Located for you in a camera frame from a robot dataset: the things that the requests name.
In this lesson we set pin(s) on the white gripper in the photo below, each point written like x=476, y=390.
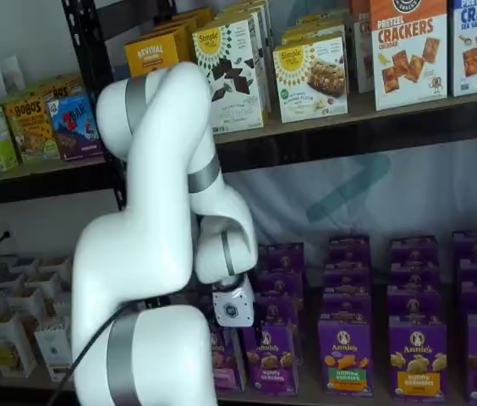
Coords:
x=234, y=308

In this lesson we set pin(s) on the purple Annie's box pink patch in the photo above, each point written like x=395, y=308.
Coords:
x=226, y=363

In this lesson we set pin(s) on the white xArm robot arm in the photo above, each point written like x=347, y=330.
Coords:
x=158, y=148

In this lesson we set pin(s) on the purple Annie's box green patch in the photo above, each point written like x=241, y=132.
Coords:
x=345, y=359

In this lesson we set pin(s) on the white open snack box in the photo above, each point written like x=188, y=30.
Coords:
x=48, y=282
x=27, y=302
x=54, y=347
x=10, y=342
x=54, y=266

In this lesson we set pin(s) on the purple Annie's box yellow patch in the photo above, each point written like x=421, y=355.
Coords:
x=418, y=359

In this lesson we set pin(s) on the black metal shelf rack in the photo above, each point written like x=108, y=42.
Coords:
x=348, y=144

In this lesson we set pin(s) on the Simple Mills dark thins box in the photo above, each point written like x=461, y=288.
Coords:
x=251, y=5
x=228, y=76
x=259, y=25

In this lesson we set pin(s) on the Simple Mills bar box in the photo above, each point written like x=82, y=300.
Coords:
x=310, y=80
x=319, y=20
x=314, y=33

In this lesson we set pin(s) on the blue Zbar box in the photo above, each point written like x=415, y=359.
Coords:
x=75, y=127

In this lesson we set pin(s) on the yellow Revival box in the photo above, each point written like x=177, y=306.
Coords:
x=175, y=29
x=150, y=53
x=194, y=14

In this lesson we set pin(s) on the yellow Bobo's box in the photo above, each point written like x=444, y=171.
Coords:
x=31, y=131

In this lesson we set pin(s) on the orange Bobo's box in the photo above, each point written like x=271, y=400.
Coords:
x=63, y=88

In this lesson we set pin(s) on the orange pretzel crackers cheddar box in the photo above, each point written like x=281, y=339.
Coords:
x=361, y=46
x=409, y=59

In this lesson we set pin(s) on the white sheet with teal logo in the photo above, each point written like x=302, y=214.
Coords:
x=433, y=190

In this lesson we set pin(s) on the white small boxes group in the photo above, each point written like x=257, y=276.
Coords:
x=31, y=186

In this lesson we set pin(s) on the black wall plug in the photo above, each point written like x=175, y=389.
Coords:
x=5, y=236

